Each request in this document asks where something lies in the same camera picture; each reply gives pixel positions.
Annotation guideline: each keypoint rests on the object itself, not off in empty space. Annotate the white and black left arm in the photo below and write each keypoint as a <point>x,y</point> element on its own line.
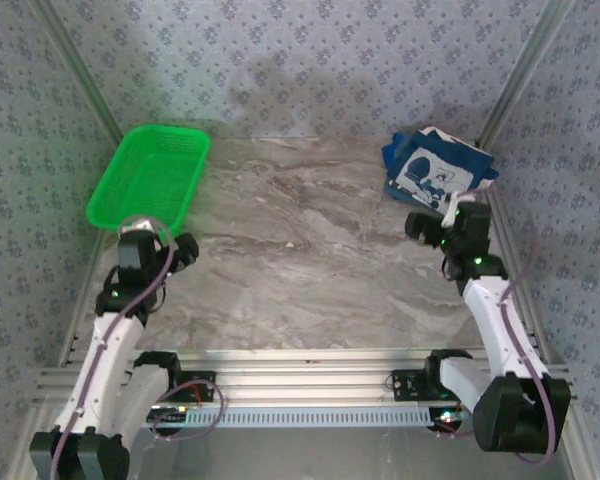
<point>105,370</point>

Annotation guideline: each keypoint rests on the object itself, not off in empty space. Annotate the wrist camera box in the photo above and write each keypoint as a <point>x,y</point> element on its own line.
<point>451,212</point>
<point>136,229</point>

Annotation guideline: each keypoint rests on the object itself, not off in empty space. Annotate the bright blue folded t-shirt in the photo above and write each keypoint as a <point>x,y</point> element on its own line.
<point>391,155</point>

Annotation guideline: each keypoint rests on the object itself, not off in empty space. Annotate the aluminium front rail beam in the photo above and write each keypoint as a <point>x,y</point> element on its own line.
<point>305,380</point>

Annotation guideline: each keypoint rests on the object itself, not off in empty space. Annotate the black controller board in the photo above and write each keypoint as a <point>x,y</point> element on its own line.
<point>442,422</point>
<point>167,415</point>

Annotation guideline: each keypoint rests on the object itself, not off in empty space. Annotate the green plastic basket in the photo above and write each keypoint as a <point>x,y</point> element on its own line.
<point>150,175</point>

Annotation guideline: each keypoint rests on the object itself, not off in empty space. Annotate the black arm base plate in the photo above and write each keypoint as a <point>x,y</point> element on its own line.
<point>405,387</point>
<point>187,380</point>

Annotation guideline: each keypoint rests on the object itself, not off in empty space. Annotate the aluminium frame post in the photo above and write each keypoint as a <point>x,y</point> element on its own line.
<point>524,70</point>

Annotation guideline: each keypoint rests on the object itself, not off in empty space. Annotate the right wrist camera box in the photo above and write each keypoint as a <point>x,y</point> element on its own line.
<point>451,212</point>

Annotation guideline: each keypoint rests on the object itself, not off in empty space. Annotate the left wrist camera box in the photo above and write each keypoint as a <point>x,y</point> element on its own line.
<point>136,229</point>

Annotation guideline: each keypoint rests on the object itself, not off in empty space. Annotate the navy t-shirt with white print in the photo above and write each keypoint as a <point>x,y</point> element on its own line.
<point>460,155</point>

